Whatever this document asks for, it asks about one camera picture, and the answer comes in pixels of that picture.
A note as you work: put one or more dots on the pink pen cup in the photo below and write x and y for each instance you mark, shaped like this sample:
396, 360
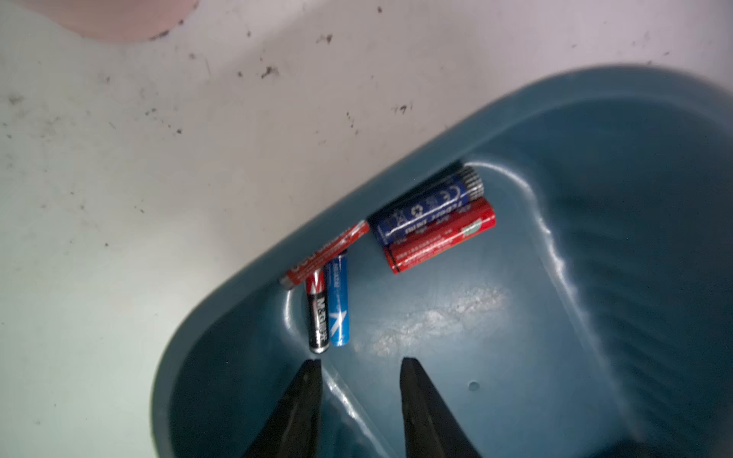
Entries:
115, 20

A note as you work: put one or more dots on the silver black battery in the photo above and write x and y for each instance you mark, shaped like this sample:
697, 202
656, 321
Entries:
317, 311

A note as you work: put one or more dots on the dark blue battery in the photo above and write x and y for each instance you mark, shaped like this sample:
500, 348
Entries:
426, 204

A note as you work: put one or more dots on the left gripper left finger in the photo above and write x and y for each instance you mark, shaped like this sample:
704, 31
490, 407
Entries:
293, 428

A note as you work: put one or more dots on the teal plastic storage box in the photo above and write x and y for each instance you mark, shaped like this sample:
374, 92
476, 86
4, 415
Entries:
594, 319

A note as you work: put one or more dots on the long red battery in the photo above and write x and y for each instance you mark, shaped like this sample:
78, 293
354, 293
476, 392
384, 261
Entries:
296, 275

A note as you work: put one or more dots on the red yellow Huahong battery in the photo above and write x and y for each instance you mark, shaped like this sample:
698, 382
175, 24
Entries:
425, 243

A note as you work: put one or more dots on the blue silver battery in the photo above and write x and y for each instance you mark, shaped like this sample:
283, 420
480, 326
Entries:
338, 300

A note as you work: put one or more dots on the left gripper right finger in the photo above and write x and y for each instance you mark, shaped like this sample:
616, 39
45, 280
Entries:
430, 428

